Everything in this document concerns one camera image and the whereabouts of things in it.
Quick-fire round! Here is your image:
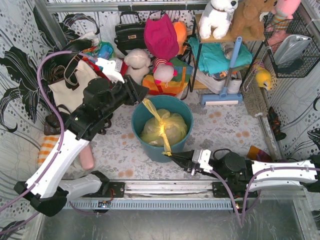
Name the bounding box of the teal plastic trash bin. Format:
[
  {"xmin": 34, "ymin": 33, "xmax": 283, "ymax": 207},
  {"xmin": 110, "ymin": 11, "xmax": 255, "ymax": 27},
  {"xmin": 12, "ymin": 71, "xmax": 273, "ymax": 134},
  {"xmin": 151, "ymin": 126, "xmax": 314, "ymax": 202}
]
[{"xmin": 131, "ymin": 95, "xmax": 194, "ymax": 163}]

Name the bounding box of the yellow plastic trash bag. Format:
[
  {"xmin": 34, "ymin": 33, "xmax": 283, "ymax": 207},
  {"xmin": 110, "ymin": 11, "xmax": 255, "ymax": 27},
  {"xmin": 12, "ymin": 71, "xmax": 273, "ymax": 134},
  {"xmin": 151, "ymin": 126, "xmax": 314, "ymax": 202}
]
[{"xmin": 139, "ymin": 98, "xmax": 188, "ymax": 157}]

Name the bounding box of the light blue floor squeegee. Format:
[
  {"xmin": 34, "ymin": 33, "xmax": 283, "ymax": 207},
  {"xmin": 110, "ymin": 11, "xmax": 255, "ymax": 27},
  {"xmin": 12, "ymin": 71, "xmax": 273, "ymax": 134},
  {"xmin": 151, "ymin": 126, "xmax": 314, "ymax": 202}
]
[{"xmin": 200, "ymin": 36, "xmax": 243, "ymax": 106}]

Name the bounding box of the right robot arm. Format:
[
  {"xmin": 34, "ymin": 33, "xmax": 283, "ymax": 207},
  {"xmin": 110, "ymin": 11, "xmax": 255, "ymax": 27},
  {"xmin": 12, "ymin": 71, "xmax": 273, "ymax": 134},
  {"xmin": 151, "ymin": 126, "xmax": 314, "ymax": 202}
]
[{"xmin": 164, "ymin": 148, "xmax": 320, "ymax": 198}]

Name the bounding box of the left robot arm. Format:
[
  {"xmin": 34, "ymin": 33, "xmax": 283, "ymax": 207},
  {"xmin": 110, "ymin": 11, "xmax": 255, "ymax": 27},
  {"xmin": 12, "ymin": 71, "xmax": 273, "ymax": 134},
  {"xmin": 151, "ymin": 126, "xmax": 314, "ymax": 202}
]
[{"xmin": 14, "ymin": 75, "xmax": 149, "ymax": 217}]

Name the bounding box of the red fabric bag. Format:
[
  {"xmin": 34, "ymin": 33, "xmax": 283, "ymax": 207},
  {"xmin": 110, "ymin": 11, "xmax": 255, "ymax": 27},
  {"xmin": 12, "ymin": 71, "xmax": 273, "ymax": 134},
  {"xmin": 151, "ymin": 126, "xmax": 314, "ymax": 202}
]
[{"xmin": 84, "ymin": 58, "xmax": 129, "ymax": 79}]

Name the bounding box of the cream canvas tote bag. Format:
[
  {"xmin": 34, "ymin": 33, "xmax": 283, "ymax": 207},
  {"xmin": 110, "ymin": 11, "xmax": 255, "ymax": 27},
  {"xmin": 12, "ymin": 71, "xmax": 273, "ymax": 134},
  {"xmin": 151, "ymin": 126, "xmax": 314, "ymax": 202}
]
[{"xmin": 47, "ymin": 59, "xmax": 101, "ymax": 117}]

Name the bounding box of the colourful cartoon fabric bag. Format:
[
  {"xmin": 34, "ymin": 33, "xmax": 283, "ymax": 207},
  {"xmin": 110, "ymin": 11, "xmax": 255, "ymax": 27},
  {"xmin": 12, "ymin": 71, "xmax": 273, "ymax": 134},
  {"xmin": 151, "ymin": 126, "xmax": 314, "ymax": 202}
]
[{"xmin": 83, "ymin": 41, "xmax": 116, "ymax": 60}]

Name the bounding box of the rainbow striped fabric bag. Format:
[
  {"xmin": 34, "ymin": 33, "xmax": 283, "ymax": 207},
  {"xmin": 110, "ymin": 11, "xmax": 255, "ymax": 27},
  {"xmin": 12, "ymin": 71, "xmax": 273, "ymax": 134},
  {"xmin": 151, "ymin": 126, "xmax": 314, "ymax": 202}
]
[{"xmin": 142, "ymin": 57, "xmax": 194, "ymax": 97}]

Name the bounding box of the magenta fabric bag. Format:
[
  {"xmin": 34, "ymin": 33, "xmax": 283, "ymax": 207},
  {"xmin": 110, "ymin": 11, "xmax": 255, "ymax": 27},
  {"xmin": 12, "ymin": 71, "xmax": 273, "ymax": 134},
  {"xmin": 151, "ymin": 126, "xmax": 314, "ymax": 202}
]
[{"xmin": 143, "ymin": 13, "xmax": 179, "ymax": 61}]

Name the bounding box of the pink round plush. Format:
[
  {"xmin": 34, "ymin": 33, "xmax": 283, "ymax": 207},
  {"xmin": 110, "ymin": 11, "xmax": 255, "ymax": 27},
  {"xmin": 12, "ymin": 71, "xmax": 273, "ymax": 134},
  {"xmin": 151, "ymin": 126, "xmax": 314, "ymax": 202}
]
[{"xmin": 153, "ymin": 63, "xmax": 178, "ymax": 84}]

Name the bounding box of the white fluffy plush sheep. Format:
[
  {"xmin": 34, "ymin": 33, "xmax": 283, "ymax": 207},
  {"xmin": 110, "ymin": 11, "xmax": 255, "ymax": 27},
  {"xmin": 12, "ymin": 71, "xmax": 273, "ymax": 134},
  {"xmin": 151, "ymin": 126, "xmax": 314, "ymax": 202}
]
[{"xmin": 124, "ymin": 48, "xmax": 151, "ymax": 85}]

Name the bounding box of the red purple sock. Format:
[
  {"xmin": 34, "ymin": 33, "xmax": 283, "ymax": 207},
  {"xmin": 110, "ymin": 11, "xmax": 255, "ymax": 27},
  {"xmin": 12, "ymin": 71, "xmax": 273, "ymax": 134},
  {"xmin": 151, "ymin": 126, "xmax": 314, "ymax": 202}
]
[{"xmin": 247, "ymin": 145, "xmax": 272, "ymax": 163}]

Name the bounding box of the black round hat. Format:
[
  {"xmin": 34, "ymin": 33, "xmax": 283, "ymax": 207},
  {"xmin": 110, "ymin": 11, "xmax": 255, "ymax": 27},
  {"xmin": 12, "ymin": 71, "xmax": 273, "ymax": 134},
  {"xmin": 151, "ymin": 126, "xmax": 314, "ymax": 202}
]
[{"xmin": 53, "ymin": 39, "xmax": 93, "ymax": 67}]

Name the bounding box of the black leather handbag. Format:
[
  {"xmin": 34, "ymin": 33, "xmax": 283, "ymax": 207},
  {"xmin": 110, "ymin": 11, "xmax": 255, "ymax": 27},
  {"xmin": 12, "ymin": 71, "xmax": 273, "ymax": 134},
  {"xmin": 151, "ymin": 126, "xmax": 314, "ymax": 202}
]
[{"xmin": 114, "ymin": 11, "xmax": 147, "ymax": 56}]

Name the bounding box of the pink foam roller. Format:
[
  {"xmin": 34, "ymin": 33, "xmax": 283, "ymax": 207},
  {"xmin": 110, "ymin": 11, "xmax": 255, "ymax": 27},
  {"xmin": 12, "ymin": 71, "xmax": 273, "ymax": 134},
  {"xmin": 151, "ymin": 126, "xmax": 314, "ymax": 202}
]
[{"xmin": 79, "ymin": 144, "xmax": 95, "ymax": 171}]

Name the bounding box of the orange checkered cloth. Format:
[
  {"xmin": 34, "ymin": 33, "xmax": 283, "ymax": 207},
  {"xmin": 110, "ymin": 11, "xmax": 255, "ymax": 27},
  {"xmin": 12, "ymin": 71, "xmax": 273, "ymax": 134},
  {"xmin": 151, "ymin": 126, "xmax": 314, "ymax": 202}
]
[{"xmin": 37, "ymin": 135, "xmax": 60, "ymax": 167}]

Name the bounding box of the dark patterned cloth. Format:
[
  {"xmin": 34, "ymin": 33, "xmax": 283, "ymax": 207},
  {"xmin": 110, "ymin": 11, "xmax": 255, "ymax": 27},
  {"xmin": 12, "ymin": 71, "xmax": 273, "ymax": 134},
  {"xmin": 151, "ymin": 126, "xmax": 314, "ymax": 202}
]
[{"xmin": 267, "ymin": 106, "xmax": 287, "ymax": 141}]

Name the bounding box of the orange plush toy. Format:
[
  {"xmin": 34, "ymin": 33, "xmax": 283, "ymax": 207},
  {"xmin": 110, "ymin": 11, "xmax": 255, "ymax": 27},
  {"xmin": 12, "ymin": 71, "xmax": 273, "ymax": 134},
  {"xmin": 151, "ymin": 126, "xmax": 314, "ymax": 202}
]
[{"xmin": 173, "ymin": 21, "xmax": 187, "ymax": 55}]

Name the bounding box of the white sneaker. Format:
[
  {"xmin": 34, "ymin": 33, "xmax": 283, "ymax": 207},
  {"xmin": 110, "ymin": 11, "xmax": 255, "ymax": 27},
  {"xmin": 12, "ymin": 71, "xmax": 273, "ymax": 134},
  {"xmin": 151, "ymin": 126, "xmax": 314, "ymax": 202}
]
[{"xmin": 227, "ymin": 71, "xmax": 242, "ymax": 94}]

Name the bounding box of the wooden shelf rack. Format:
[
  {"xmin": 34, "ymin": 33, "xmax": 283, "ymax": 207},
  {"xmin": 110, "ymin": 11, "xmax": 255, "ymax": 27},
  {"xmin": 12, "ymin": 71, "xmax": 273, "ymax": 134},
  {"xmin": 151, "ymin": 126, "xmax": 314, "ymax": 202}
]
[{"xmin": 188, "ymin": 14, "xmax": 266, "ymax": 93}]

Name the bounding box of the teal folded cloth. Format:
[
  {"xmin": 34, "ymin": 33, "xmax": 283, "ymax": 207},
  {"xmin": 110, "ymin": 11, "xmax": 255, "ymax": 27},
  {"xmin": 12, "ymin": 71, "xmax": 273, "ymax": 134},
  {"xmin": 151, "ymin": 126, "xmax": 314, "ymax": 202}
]
[{"xmin": 198, "ymin": 43, "xmax": 253, "ymax": 74}]

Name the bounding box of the yellow plush duck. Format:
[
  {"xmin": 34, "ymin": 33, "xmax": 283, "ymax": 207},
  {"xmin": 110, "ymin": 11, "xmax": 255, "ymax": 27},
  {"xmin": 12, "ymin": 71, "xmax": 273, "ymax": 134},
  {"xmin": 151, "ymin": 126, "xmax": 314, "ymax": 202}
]
[{"xmin": 252, "ymin": 61, "xmax": 272, "ymax": 91}]

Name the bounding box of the white plush dog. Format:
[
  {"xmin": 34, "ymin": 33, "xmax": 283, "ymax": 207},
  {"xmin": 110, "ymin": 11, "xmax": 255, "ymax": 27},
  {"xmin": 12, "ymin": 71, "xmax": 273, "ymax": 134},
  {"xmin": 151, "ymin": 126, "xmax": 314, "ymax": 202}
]
[{"xmin": 199, "ymin": 0, "xmax": 239, "ymax": 40}]

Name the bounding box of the brown teddy bear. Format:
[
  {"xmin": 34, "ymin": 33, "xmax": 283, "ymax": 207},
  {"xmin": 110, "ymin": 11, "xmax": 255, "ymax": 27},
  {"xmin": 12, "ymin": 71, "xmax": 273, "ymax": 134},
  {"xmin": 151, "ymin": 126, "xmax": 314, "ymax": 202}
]
[{"xmin": 230, "ymin": 0, "xmax": 278, "ymax": 39}]

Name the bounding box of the silver foil pouch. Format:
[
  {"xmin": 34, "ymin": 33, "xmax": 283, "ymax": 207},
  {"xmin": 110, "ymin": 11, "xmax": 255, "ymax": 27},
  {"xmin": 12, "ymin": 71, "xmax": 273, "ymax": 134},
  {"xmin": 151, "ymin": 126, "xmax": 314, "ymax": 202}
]
[{"xmin": 273, "ymin": 34, "xmax": 313, "ymax": 65}]

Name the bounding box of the pink plush toy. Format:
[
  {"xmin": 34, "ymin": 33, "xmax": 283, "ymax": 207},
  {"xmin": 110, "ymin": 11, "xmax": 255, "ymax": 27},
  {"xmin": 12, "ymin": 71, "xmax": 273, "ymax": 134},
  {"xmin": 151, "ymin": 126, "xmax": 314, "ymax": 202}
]
[{"xmin": 271, "ymin": 0, "xmax": 301, "ymax": 25}]

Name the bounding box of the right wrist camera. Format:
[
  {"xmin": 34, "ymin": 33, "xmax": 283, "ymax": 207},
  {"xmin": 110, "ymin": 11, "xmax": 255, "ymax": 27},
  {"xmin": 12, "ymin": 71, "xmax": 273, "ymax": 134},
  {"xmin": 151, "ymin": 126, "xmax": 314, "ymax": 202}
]
[{"xmin": 191, "ymin": 149, "xmax": 213, "ymax": 176}]

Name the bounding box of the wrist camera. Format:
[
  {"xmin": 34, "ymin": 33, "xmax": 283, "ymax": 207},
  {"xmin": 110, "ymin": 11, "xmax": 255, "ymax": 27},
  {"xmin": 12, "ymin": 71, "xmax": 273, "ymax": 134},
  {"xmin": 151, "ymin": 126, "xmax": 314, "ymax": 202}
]
[
  {"xmin": 191, "ymin": 149, "xmax": 213, "ymax": 176},
  {"xmin": 95, "ymin": 57, "xmax": 125, "ymax": 84}
]

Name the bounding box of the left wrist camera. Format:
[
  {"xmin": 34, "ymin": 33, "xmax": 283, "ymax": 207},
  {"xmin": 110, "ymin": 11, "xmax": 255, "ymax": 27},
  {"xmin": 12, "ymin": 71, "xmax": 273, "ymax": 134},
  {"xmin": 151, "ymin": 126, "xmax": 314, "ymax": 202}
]
[{"xmin": 95, "ymin": 57, "xmax": 125, "ymax": 84}]

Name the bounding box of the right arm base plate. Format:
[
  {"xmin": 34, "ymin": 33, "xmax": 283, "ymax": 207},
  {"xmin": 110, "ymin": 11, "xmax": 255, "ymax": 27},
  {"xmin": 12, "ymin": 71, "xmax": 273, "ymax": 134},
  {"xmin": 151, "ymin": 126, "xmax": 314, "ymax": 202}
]
[{"xmin": 211, "ymin": 181, "xmax": 246, "ymax": 199}]

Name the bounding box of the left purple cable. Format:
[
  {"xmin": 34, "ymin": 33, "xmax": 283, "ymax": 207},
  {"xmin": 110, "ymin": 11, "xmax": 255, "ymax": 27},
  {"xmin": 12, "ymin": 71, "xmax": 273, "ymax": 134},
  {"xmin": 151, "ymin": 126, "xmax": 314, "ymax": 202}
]
[{"xmin": 0, "ymin": 50, "xmax": 101, "ymax": 233}]

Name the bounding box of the purple cable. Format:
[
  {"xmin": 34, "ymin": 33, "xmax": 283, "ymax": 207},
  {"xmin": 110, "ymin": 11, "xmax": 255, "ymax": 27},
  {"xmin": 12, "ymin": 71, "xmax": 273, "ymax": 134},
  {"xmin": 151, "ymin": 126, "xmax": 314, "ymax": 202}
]
[
  {"xmin": 0, "ymin": 50, "xmax": 101, "ymax": 233},
  {"xmin": 211, "ymin": 168, "xmax": 320, "ymax": 228}
]

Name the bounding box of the brown leather strap bag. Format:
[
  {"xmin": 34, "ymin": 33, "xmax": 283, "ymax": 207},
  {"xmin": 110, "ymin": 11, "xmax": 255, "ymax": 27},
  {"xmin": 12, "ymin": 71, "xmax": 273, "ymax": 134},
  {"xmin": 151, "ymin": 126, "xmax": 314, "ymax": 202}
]
[{"xmin": 43, "ymin": 66, "xmax": 113, "ymax": 136}]

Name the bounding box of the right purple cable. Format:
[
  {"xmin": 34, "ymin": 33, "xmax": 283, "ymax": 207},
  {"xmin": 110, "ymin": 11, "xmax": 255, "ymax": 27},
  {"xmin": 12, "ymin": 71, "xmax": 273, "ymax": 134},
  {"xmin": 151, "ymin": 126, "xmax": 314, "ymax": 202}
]
[{"xmin": 211, "ymin": 168, "xmax": 320, "ymax": 228}]

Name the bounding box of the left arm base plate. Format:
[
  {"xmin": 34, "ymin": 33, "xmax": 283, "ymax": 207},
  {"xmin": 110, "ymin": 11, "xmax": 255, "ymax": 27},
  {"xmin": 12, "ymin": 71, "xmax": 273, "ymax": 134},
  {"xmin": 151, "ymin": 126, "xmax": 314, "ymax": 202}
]
[{"xmin": 82, "ymin": 181, "xmax": 125, "ymax": 198}]

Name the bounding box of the long handled brush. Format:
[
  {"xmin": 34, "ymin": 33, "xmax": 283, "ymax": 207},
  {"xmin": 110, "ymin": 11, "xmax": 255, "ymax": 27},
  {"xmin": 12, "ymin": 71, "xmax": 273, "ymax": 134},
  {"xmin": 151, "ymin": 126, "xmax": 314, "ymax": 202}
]
[{"xmin": 241, "ymin": 80, "xmax": 278, "ymax": 163}]

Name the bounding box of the black wire basket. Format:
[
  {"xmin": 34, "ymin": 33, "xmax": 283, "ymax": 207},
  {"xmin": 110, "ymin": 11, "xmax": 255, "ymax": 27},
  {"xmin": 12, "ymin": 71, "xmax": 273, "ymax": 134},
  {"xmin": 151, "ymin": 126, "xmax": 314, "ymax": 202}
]
[{"xmin": 264, "ymin": 12, "xmax": 320, "ymax": 78}]

